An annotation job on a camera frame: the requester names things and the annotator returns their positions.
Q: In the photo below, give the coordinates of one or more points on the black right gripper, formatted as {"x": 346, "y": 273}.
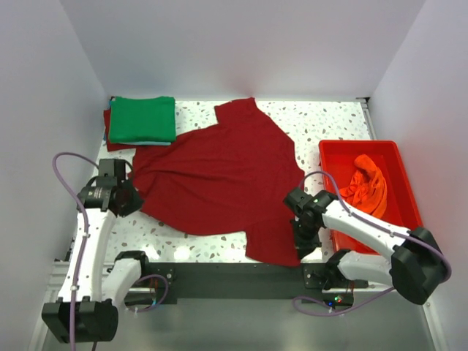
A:
{"x": 305, "y": 239}

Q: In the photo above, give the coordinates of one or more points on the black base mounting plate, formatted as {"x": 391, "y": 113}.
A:
{"x": 238, "y": 281}

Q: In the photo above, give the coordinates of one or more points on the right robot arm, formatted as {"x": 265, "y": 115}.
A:
{"x": 409, "y": 261}

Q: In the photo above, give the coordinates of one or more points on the folded green t shirt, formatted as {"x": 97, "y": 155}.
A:
{"x": 142, "y": 118}

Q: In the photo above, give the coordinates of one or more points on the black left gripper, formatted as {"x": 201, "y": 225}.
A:
{"x": 129, "y": 201}

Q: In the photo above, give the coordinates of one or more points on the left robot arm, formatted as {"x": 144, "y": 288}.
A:
{"x": 86, "y": 308}

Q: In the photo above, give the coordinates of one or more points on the red plastic bin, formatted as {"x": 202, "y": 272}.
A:
{"x": 337, "y": 158}

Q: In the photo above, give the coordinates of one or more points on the crumpled orange t shirt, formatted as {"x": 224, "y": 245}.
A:
{"x": 368, "y": 190}

